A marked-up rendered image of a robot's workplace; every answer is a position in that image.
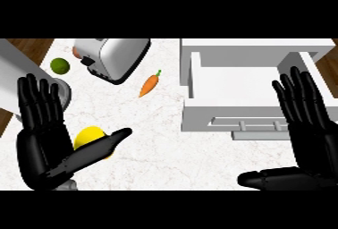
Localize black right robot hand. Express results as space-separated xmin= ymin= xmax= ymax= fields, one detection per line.
xmin=236 ymin=65 xmax=338 ymax=191

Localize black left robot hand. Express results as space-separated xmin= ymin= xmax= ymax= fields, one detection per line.
xmin=16 ymin=72 xmax=133 ymax=191

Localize yellow cup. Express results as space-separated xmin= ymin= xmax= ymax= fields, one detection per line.
xmin=72 ymin=125 xmax=118 ymax=160

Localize white open drawer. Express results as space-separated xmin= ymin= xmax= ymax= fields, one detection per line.
xmin=186 ymin=50 xmax=338 ymax=109

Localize white drawer front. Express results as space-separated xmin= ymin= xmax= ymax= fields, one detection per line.
xmin=181 ymin=98 xmax=338 ymax=132

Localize grey round appliance part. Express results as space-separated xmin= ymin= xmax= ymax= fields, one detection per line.
xmin=51 ymin=77 xmax=72 ymax=113

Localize pale grey appliance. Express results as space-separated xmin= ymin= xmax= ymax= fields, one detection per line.
xmin=0 ymin=38 xmax=68 ymax=123

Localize green lime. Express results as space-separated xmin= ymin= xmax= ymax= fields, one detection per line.
xmin=49 ymin=57 xmax=72 ymax=76

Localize orange carrot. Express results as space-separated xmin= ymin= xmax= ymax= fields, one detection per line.
xmin=137 ymin=69 xmax=164 ymax=98

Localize silver toaster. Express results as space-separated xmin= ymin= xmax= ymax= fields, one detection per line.
xmin=71 ymin=38 xmax=153 ymax=86

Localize white cabinet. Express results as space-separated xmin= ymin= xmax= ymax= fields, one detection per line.
xmin=178 ymin=38 xmax=338 ymax=88

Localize pale grey lower handle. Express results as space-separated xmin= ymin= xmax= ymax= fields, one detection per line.
xmin=232 ymin=131 xmax=294 ymax=141

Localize white drawer handle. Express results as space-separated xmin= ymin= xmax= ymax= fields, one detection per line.
xmin=206 ymin=116 xmax=291 ymax=131

